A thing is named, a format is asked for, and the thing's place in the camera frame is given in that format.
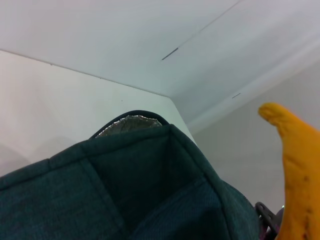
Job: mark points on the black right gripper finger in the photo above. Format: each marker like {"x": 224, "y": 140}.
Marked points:
{"x": 268, "y": 220}

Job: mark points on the yellow toy banana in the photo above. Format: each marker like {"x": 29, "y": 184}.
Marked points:
{"x": 300, "y": 175}

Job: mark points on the dark teal insulated lunch bag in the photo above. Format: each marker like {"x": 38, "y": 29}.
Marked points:
{"x": 125, "y": 187}

